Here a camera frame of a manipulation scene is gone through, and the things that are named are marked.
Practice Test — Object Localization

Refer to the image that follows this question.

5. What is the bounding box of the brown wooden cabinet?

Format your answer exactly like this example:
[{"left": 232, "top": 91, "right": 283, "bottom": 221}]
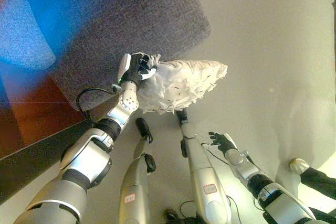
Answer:
[{"left": 0, "top": 73, "right": 119, "bottom": 206}]

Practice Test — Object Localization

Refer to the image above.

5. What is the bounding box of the silver robot leg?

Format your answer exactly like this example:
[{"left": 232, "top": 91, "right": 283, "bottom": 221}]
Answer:
[
  {"left": 180, "top": 123, "right": 233, "bottom": 224},
  {"left": 117, "top": 137, "right": 158, "bottom": 224}
]

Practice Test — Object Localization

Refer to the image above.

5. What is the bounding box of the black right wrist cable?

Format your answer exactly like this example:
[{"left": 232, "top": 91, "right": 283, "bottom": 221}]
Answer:
[{"left": 201, "top": 142, "right": 229, "bottom": 166}]

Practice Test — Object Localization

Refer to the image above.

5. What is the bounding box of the person's black trouser leg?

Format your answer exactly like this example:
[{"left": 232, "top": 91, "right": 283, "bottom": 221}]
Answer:
[{"left": 300, "top": 167, "right": 336, "bottom": 200}]

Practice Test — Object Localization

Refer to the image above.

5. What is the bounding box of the silver right robot leg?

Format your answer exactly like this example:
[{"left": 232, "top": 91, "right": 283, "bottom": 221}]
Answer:
[{"left": 180, "top": 123, "right": 233, "bottom": 224}]

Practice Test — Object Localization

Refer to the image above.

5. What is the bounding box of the white fringed throw pillow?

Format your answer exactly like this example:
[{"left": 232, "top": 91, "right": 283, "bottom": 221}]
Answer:
[{"left": 136, "top": 54, "right": 228, "bottom": 115}]

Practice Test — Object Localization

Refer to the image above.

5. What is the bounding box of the black robot foot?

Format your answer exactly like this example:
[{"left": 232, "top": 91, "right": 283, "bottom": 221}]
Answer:
[
  {"left": 175, "top": 108, "right": 190, "bottom": 128},
  {"left": 134, "top": 117, "right": 153, "bottom": 144}
]

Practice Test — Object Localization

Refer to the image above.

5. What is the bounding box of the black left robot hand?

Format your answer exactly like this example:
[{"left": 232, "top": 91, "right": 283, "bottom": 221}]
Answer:
[{"left": 117, "top": 52, "right": 158, "bottom": 86}]

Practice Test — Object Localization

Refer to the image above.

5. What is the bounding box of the silver left robot leg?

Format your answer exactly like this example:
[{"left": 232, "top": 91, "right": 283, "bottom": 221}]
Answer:
[{"left": 117, "top": 137, "right": 158, "bottom": 224}]

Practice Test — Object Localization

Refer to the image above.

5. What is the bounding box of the black left robot foot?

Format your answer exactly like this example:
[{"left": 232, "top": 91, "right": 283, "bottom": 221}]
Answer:
[{"left": 134, "top": 117, "right": 153, "bottom": 144}]

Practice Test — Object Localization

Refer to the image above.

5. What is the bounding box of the gray fabric armchair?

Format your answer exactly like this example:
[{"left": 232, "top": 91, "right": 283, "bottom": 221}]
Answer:
[{"left": 0, "top": 0, "right": 212, "bottom": 112}]

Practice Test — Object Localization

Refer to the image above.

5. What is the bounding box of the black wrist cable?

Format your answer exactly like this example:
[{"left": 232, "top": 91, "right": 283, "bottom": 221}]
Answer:
[
  {"left": 76, "top": 87, "right": 118, "bottom": 125},
  {"left": 201, "top": 142, "right": 229, "bottom": 166}
]

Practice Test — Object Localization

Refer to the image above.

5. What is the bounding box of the black cable bundle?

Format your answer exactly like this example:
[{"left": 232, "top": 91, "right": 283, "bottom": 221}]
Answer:
[{"left": 163, "top": 199, "right": 243, "bottom": 224}]

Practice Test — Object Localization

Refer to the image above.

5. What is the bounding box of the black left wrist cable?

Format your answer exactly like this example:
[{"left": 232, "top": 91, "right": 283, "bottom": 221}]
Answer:
[{"left": 76, "top": 87, "right": 118, "bottom": 125}]

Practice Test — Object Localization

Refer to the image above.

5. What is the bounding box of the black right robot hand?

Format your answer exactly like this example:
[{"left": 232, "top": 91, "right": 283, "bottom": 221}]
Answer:
[{"left": 208, "top": 131, "right": 238, "bottom": 154}]

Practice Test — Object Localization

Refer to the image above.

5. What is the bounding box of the black right robot foot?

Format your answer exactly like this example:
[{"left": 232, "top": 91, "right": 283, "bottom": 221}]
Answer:
[{"left": 175, "top": 108, "right": 190, "bottom": 128}]

